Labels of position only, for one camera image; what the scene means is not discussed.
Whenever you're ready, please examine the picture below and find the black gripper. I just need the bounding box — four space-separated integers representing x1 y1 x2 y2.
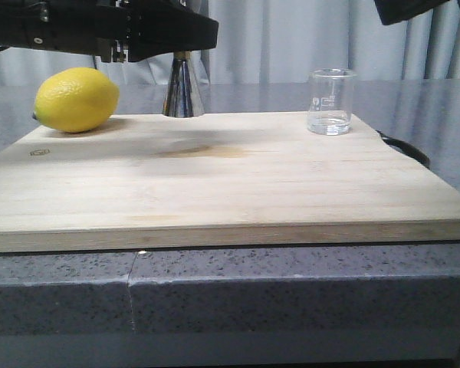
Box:
0 1 219 62
374 0 460 25

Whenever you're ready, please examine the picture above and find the silver double jigger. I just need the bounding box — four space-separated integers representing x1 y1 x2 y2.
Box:
162 51 204 118

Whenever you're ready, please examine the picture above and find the yellow lemon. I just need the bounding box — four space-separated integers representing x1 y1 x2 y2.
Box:
33 67 120 133

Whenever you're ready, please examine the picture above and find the clear glass beaker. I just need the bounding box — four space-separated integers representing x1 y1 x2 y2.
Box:
307 68 357 136

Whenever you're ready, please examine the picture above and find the wooden cutting board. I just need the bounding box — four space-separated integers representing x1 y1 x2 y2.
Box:
0 112 460 253

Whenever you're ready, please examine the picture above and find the grey curtain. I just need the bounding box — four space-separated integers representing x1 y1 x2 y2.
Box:
0 1 460 87

